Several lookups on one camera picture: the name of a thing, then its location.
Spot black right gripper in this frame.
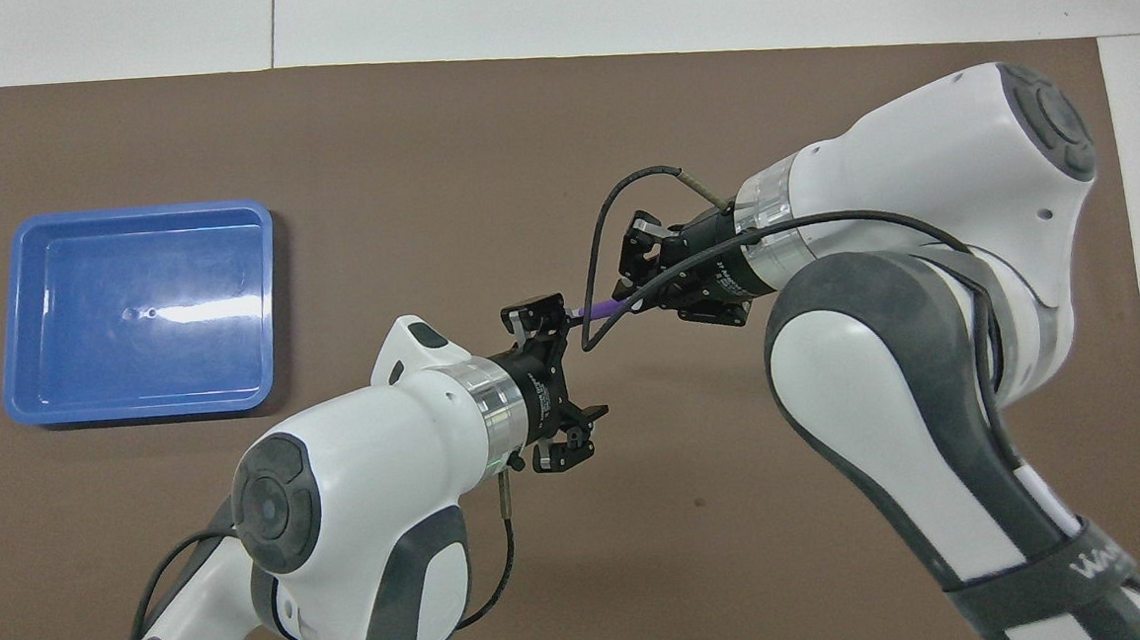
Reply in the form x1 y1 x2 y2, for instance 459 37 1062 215
608 203 760 337

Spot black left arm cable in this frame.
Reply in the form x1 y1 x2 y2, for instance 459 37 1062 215
120 451 537 640

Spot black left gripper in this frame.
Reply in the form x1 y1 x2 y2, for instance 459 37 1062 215
483 289 613 478

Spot brown table mat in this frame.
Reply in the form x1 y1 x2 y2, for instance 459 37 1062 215
0 16 1140 640

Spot blue plastic tray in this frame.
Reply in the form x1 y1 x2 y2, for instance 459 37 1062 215
0 198 285 429

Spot purple pen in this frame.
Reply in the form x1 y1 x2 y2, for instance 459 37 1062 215
567 294 630 323

